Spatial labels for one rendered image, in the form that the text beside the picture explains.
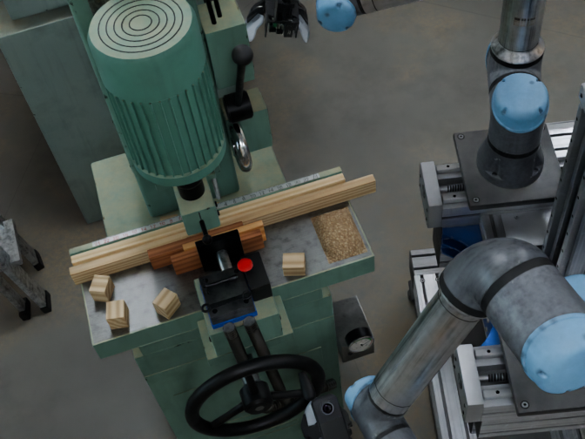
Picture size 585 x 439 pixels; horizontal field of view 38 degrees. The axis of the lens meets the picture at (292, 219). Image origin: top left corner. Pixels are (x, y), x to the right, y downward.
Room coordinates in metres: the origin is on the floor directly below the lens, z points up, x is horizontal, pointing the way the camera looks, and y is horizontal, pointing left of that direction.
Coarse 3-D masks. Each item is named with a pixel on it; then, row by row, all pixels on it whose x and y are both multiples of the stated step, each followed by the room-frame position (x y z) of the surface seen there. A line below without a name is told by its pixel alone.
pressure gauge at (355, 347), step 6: (354, 330) 0.91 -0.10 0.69; (360, 330) 0.90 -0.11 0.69; (366, 330) 0.90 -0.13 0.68; (348, 336) 0.90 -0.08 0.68; (354, 336) 0.89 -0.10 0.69; (360, 336) 0.89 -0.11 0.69; (366, 336) 0.89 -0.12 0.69; (372, 336) 0.89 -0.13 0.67; (348, 342) 0.89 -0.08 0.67; (354, 342) 0.88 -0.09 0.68; (360, 342) 0.88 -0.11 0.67; (366, 342) 0.89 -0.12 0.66; (372, 342) 0.89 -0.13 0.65; (348, 348) 0.88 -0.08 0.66; (354, 348) 0.88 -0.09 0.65; (360, 348) 0.88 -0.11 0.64; (366, 348) 0.88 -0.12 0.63
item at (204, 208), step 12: (204, 180) 1.09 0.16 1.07; (204, 192) 1.06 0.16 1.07; (180, 204) 1.04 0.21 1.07; (192, 204) 1.03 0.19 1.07; (204, 204) 1.03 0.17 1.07; (216, 204) 1.04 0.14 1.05; (192, 216) 1.01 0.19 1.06; (204, 216) 1.01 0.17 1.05; (216, 216) 1.02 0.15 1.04; (192, 228) 1.01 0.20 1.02
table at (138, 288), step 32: (288, 224) 1.07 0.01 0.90; (320, 256) 0.98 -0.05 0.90; (128, 288) 0.97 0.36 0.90; (160, 288) 0.96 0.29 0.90; (192, 288) 0.95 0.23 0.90; (288, 288) 0.92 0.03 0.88; (96, 320) 0.91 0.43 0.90; (160, 320) 0.88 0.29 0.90; (192, 320) 0.89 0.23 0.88; (288, 320) 0.86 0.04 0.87
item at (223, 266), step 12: (216, 240) 0.99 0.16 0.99; (228, 240) 0.99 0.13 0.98; (240, 240) 1.00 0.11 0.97; (204, 252) 0.98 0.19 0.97; (216, 252) 0.99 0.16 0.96; (228, 252) 0.99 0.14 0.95; (240, 252) 1.00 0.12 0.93; (204, 264) 0.98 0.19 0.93; (216, 264) 0.99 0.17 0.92; (228, 264) 0.95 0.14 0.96
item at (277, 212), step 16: (368, 176) 1.13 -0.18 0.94; (320, 192) 1.11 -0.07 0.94; (336, 192) 1.10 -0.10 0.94; (352, 192) 1.11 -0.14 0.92; (368, 192) 1.12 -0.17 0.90; (272, 208) 1.09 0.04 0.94; (288, 208) 1.08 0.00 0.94; (304, 208) 1.09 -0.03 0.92; (320, 208) 1.10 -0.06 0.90; (160, 240) 1.05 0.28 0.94; (176, 240) 1.05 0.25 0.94; (112, 256) 1.03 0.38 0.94; (128, 256) 1.02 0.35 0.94; (144, 256) 1.03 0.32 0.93; (80, 272) 1.00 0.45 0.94; (96, 272) 1.01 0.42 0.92; (112, 272) 1.02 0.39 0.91
